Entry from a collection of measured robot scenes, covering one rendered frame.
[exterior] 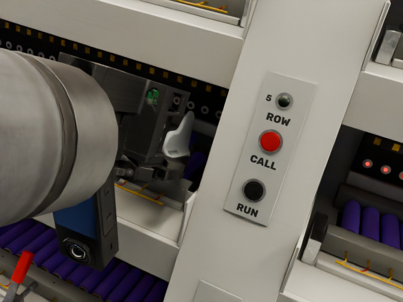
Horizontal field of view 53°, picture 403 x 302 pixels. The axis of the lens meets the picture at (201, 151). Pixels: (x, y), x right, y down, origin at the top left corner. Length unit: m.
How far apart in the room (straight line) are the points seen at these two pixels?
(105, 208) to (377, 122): 0.22
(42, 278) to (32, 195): 0.37
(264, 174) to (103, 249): 0.14
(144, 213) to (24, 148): 0.24
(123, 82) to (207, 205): 0.14
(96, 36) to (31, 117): 0.24
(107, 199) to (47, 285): 0.26
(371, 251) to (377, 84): 0.16
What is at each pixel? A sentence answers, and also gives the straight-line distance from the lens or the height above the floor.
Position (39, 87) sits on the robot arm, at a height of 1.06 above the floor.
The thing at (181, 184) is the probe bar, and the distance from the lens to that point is 0.41.
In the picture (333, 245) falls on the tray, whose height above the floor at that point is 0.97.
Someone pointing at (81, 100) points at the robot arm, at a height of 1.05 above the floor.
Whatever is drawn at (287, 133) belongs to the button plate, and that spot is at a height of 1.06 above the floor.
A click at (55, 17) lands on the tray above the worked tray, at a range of 0.44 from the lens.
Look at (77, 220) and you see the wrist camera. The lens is 0.32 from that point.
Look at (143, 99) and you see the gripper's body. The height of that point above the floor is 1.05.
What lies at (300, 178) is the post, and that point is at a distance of 0.33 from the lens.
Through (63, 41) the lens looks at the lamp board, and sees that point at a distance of 0.62.
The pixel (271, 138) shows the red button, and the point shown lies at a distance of 0.33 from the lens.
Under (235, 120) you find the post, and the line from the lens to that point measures 0.34.
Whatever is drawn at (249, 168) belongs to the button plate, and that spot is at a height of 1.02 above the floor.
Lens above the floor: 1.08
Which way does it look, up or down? 10 degrees down
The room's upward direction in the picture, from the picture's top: 17 degrees clockwise
